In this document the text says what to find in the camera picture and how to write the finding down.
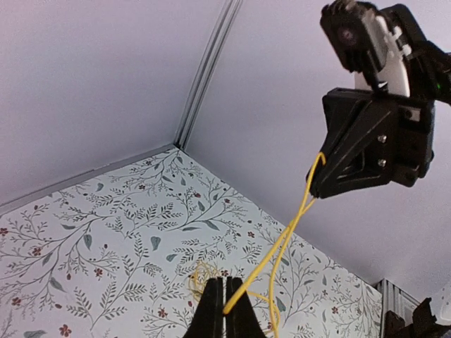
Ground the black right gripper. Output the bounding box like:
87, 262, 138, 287
310, 88, 434, 197

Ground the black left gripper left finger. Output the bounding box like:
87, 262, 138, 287
183, 277, 224, 338

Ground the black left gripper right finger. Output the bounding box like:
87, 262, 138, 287
225, 292, 264, 338

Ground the yellow cable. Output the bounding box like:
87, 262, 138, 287
186, 151, 327, 337

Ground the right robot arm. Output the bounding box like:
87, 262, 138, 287
309, 1, 450, 199

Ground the floral patterned table mat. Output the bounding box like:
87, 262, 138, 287
0, 147, 385, 338

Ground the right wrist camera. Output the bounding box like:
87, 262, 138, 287
320, 1, 412, 97

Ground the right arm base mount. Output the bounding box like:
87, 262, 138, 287
383, 297, 450, 338

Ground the right aluminium corner post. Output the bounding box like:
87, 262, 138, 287
173, 0, 243, 151

